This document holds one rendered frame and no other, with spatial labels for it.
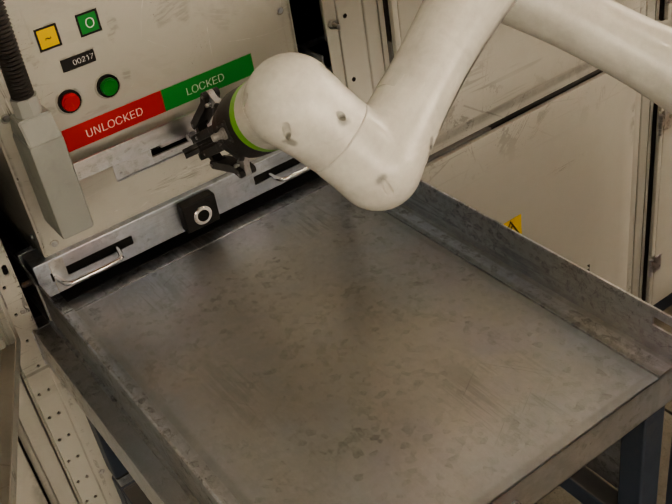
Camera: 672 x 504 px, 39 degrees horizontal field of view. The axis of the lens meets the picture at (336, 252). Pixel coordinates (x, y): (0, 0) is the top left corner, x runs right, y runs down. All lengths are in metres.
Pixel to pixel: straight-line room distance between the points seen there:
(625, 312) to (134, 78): 0.76
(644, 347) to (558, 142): 0.81
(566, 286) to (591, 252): 0.92
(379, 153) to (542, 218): 0.99
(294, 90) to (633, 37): 0.61
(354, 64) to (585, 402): 0.69
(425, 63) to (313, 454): 0.48
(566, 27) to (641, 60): 0.12
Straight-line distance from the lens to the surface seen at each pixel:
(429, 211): 1.47
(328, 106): 1.05
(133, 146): 1.40
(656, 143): 2.26
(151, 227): 1.50
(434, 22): 1.18
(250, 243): 1.50
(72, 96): 1.38
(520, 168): 1.91
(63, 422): 1.57
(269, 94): 1.05
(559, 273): 1.29
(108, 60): 1.40
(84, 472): 1.65
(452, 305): 1.31
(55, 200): 1.30
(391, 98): 1.12
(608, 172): 2.14
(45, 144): 1.27
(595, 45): 1.47
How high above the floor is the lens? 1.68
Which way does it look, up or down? 35 degrees down
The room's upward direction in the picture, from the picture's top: 10 degrees counter-clockwise
